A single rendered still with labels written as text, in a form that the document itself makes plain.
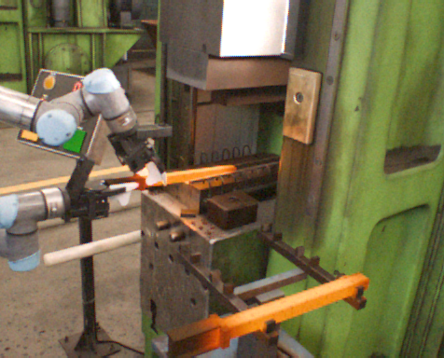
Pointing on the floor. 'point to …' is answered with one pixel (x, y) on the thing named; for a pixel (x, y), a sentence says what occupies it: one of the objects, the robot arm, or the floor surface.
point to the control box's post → (86, 280)
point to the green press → (57, 39)
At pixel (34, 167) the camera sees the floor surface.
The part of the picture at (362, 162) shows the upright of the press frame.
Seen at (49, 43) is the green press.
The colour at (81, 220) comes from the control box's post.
